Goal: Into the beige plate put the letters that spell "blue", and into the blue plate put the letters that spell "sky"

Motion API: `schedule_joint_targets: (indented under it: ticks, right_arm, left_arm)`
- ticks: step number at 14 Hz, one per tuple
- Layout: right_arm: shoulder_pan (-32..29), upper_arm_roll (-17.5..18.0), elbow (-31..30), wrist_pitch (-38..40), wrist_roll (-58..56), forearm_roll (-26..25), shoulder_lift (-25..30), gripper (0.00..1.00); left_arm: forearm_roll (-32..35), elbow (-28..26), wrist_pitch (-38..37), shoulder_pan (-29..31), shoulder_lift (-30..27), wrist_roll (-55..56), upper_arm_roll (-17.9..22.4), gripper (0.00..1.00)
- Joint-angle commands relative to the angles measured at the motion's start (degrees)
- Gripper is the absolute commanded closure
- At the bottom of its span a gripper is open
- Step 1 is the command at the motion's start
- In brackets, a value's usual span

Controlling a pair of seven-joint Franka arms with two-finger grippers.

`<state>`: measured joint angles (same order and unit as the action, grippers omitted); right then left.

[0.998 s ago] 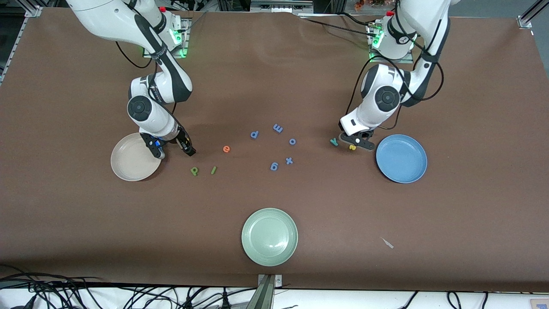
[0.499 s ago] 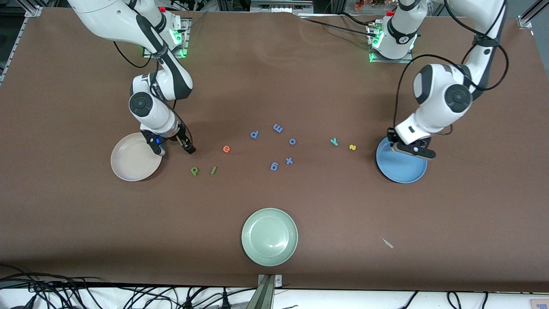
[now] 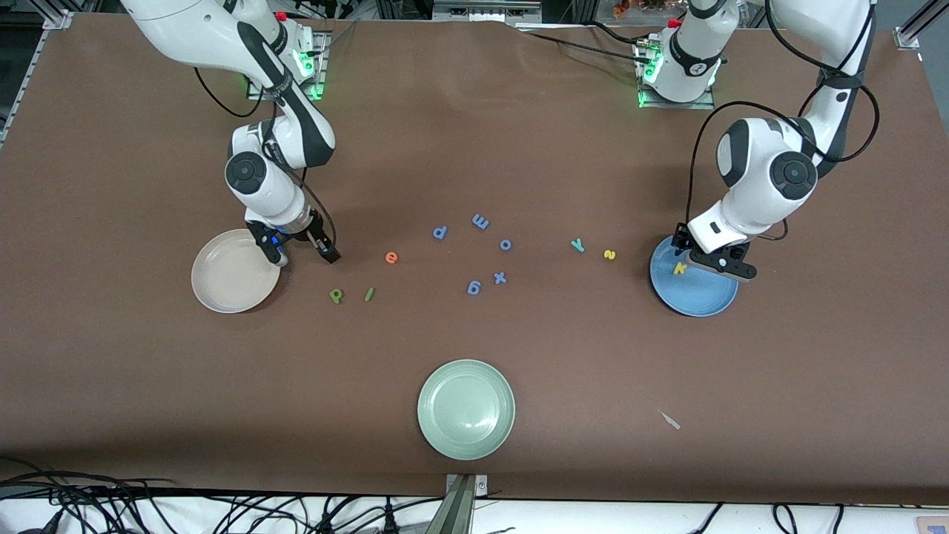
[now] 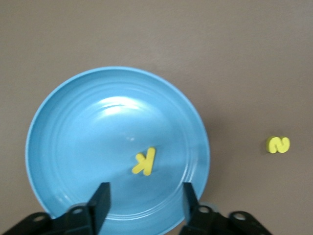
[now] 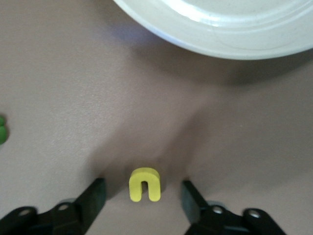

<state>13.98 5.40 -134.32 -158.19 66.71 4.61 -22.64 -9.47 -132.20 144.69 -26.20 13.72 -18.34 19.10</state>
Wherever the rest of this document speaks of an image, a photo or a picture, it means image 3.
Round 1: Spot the blue plate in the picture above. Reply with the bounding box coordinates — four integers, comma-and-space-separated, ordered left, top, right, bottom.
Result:
649, 232, 740, 318

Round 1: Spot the beige brown plate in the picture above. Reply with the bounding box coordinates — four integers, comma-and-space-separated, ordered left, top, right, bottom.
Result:
191, 228, 282, 314

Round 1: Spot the brown table cover sheet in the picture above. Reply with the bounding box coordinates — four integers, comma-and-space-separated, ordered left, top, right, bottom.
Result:
0, 11, 949, 505

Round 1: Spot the pale green plate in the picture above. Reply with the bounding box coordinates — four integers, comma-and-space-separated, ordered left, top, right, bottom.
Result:
417, 359, 516, 461

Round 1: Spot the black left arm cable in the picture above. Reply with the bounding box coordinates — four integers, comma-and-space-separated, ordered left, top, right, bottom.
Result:
686, 0, 881, 242

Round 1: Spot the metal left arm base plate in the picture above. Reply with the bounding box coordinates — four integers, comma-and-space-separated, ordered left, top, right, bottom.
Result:
639, 33, 716, 111

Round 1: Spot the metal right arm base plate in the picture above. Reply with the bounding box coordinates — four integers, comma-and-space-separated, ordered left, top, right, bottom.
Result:
293, 30, 331, 101

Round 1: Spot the black cable on table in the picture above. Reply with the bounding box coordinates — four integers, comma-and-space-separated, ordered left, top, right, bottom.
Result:
582, 19, 655, 49
515, 28, 646, 64

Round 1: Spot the silver metal frame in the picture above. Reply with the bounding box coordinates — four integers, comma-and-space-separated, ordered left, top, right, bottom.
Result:
432, 0, 543, 23

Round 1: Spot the silver metal table bracket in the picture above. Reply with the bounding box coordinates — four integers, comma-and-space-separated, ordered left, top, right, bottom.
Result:
426, 473, 490, 534

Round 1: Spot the aluminium table side rail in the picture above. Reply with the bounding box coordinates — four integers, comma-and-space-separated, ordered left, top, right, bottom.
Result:
0, 28, 47, 149

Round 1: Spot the black floor cable tangle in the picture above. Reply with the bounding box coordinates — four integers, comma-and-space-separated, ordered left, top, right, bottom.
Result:
0, 454, 446, 534

